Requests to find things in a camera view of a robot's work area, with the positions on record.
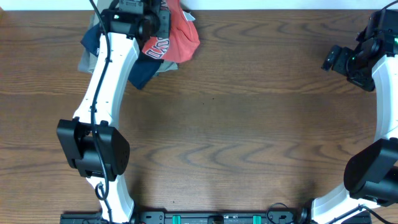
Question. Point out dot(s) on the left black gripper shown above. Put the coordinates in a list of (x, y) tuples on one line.
[(166, 29)]

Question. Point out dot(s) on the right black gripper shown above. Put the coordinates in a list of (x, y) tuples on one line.
[(345, 54)]

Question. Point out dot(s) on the red t-shirt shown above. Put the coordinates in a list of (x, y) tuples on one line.
[(183, 38)]

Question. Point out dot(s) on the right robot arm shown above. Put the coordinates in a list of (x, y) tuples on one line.
[(370, 177)]

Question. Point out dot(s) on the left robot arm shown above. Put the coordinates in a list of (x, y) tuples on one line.
[(91, 140)]

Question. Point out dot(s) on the navy folded garment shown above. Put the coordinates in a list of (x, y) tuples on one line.
[(138, 81)]

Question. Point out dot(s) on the khaki folded garment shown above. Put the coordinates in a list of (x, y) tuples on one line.
[(143, 66)]

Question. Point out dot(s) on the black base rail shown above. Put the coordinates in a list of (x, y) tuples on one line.
[(204, 218)]

